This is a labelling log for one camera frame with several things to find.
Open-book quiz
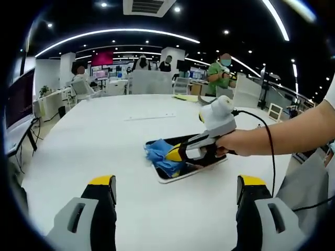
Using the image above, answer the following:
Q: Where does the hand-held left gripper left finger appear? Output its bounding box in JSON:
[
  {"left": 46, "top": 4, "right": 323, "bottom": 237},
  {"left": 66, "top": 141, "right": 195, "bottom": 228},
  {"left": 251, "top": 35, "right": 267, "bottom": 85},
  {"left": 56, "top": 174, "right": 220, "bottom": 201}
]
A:
[{"left": 46, "top": 174, "right": 117, "bottom": 251}]

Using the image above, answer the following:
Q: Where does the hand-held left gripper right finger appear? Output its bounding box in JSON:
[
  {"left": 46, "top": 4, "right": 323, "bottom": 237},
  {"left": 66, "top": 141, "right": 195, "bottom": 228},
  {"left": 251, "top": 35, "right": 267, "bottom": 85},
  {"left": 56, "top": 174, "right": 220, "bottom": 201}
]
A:
[{"left": 236, "top": 175, "right": 307, "bottom": 251}]

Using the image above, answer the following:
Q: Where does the blue cleaning cloth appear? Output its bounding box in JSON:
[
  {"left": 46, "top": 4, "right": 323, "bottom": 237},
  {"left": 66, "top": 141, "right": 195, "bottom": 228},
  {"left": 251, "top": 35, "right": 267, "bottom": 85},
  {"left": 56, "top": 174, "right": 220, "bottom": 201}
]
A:
[{"left": 143, "top": 139, "right": 187, "bottom": 178}]

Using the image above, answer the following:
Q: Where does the person's right hand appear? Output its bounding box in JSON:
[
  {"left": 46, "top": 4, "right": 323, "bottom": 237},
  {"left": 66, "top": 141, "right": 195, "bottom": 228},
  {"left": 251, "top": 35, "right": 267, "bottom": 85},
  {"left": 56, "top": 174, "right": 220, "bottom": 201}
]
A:
[{"left": 214, "top": 129, "right": 259, "bottom": 157}]

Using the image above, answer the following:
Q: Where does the grey curved band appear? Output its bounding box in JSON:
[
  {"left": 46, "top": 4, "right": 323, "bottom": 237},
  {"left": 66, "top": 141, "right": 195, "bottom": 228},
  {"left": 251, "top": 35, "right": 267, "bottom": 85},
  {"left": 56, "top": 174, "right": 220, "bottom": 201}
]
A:
[{"left": 197, "top": 95, "right": 218, "bottom": 105}]

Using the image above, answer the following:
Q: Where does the tall white partition panel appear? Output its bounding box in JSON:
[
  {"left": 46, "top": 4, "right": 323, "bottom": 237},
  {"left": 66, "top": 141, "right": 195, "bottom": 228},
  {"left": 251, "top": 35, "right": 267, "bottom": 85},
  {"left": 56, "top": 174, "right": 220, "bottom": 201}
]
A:
[{"left": 232, "top": 73, "right": 262, "bottom": 108}]

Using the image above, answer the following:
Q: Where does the white mesh office chair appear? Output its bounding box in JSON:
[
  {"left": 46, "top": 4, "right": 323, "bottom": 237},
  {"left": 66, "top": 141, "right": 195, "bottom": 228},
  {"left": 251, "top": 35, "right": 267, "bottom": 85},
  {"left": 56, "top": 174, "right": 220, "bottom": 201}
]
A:
[{"left": 174, "top": 76, "right": 191, "bottom": 95}]

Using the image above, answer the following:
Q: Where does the black pole stand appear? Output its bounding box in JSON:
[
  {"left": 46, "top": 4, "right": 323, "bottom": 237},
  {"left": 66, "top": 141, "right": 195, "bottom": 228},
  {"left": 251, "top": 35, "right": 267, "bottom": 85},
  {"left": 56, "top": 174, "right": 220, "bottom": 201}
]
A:
[{"left": 261, "top": 66, "right": 270, "bottom": 109}]

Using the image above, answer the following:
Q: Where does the small white framed panel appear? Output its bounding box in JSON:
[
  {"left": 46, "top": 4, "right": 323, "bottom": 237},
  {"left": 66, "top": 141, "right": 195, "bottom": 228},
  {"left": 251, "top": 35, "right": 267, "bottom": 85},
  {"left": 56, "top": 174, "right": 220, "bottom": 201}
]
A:
[{"left": 268, "top": 102, "right": 283, "bottom": 121}]

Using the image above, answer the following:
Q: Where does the person's grey clothing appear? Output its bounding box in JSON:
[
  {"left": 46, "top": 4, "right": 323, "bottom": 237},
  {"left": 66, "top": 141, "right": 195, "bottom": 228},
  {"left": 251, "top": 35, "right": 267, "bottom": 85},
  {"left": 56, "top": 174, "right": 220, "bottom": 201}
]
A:
[{"left": 276, "top": 150, "right": 330, "bottom": 223}]

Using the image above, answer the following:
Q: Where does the wide white partition panel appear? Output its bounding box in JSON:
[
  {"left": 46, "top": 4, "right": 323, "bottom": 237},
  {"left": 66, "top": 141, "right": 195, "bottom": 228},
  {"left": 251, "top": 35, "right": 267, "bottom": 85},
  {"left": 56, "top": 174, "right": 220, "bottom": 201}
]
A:
[{"left": 130, "top": 71, "right": 174, "bottom": 95}]

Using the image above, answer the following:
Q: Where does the white monitor desk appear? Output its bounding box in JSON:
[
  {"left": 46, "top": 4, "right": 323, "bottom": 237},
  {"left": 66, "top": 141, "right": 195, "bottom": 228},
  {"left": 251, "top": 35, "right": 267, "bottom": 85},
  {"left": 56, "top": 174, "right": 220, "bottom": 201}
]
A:
[{"left": 6, "top": 125, "right": 39, "bottom": 157}]

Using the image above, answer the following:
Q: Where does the straight ceiling light strip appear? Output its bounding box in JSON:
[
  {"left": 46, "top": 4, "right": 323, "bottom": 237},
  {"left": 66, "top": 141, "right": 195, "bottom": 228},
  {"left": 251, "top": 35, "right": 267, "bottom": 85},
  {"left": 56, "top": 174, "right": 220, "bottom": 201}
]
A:
[{"left": 263, "top": 0, "right": 290, "bottom": 41}]

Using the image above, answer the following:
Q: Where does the white low cabinet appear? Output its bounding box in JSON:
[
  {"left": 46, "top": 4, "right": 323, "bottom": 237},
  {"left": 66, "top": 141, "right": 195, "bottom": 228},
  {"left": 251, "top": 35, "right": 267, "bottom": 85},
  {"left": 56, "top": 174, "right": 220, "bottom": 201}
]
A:
[{"left": 33, "top": 87, "right": 71, "bottom": 122}]

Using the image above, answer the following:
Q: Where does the white ceiling air vent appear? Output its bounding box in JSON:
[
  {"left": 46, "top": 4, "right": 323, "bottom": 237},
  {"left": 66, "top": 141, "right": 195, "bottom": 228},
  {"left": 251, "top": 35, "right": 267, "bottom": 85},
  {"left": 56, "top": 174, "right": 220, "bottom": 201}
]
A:
[{"left": 122, "top": 0, "right": 176, "bottom": 18}]

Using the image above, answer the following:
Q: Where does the curved ceiling light strip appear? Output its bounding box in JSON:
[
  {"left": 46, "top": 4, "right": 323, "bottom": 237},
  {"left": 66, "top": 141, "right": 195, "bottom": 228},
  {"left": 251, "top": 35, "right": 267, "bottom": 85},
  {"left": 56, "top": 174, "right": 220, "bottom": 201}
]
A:
[{"left": 35, "top": 28, "right": 201, "bottom": 58}]

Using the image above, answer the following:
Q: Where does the black computer monitor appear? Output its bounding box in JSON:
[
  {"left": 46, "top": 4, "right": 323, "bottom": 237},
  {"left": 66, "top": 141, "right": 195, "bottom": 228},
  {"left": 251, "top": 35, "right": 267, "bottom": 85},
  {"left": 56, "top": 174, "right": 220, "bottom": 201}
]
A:
[{"left": 5, "top": 68, "right": 36, "bottom": 130}]

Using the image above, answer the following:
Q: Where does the white table cable lid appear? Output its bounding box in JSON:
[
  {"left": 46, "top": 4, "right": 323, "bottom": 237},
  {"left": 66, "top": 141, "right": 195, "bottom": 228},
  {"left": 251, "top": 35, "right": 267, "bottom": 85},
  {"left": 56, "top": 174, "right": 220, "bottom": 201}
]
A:
[{"left": 123, "top": 112, "right": 176, "bottom": 122}]

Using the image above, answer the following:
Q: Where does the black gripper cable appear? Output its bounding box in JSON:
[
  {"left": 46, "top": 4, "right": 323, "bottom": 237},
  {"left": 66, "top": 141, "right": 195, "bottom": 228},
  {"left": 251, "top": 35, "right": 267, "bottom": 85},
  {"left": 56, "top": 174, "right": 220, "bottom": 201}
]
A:
[{"left": 231, "top": 109, "right": 335, "bottom": 212}]

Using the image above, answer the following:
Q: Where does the red wall screen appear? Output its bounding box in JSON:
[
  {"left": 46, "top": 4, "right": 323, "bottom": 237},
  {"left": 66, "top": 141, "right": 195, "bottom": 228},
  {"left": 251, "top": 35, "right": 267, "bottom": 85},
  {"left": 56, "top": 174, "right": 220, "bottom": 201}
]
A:
[{"left": 91, "top": 51, "right": 114, "bottom": 66}]

